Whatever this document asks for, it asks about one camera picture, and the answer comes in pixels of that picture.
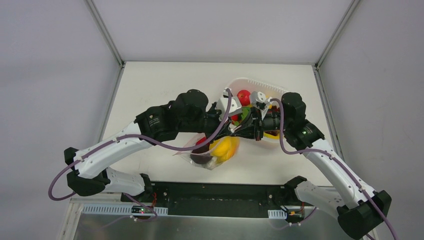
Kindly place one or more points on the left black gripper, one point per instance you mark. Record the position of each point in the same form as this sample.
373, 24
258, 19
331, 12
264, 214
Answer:
218, 122

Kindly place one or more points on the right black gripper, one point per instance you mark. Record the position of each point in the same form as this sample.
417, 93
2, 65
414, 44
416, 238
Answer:
259, 124

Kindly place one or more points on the red toy tomato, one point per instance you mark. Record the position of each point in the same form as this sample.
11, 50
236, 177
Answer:
200, 141

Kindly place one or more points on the yellow toy lemon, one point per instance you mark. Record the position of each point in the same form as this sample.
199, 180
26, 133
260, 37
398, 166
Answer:
223, 149

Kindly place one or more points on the clear zip top bag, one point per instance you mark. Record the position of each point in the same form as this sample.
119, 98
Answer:
185, 155

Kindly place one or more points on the dark purple toy eggplant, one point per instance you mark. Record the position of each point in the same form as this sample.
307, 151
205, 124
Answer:
200, 157

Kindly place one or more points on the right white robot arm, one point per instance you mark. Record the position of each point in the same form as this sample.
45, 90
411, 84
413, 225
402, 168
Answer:
357, 206

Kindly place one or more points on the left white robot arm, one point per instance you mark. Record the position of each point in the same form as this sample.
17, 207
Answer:
91, 171

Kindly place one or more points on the yellow toy banana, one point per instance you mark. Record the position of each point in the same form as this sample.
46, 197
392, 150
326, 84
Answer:
271, 135

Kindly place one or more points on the red toy bell pepper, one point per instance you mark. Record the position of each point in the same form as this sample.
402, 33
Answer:
235, 118

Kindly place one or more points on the green toy leaf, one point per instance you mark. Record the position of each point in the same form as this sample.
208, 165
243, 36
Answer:
245, 112

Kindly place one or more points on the red toy apple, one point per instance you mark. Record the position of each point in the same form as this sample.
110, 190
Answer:
244, 97

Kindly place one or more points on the white plastic basket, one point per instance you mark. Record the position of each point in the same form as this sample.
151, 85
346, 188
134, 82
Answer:
270, 90

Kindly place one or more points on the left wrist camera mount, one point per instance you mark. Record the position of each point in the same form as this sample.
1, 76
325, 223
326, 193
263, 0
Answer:
228, 103

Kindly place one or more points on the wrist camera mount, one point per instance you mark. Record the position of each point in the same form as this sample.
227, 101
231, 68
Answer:
228, 103
260, 104

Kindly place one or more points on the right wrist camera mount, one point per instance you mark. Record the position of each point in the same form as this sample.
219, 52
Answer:
260, 104

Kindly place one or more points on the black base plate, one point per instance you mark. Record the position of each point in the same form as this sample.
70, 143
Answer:
220, 199

